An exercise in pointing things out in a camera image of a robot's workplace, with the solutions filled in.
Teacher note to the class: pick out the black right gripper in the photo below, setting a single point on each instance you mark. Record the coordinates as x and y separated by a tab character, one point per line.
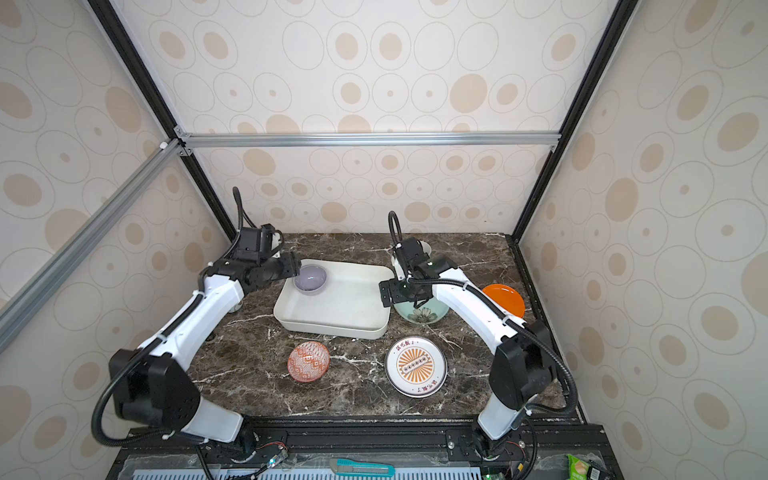
393	292

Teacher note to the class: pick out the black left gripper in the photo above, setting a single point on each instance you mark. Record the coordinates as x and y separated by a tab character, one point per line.
293	263

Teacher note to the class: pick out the mint green flower plate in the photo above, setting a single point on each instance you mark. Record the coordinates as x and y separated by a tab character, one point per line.
430	312

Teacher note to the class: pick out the lavender ceramic bowl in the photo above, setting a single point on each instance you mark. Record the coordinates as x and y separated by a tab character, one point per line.
311	279

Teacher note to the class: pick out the white plastic bin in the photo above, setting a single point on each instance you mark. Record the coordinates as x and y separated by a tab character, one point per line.
349	305

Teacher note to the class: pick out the red patterned bowl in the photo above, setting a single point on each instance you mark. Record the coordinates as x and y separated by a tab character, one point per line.
308	362

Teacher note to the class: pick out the light blue ceramic mug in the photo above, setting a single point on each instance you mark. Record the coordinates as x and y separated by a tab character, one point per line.
426	247

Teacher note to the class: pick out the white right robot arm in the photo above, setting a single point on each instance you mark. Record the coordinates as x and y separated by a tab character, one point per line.
526	374

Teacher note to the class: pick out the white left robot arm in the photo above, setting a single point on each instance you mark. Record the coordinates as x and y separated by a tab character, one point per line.
150	391

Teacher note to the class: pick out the white orange sunburst plate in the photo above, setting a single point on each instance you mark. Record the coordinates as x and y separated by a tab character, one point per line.
416	367

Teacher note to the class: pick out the teal utility knife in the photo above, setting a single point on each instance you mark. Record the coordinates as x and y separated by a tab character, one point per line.
350	468

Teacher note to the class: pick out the green snack packet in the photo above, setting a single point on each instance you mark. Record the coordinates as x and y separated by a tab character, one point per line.
580	469

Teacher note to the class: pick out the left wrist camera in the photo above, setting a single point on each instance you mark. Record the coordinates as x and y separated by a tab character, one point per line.
257	244

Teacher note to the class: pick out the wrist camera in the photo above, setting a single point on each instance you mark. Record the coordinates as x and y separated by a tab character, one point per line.
407	256
257	244

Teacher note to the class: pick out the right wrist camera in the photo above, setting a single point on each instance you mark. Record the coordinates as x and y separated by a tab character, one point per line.
407	256

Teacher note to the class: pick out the silver aluminium rail back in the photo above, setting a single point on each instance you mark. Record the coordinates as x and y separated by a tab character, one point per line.
358	139

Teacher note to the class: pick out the silver aluminium rail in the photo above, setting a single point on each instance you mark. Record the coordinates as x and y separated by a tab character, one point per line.
358	139
39	289

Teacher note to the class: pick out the black frame post left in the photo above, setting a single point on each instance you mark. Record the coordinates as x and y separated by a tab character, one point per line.
107	17

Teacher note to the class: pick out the black frame post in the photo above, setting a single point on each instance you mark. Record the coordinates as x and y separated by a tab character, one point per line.
605	49
107	17

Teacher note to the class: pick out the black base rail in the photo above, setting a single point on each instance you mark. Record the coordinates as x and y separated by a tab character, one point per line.
418	448

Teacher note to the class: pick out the silver aluminium rail left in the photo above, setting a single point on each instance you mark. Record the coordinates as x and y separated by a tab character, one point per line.
39	289

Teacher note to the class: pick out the black frame post right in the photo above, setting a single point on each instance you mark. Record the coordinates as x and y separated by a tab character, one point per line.
605	49

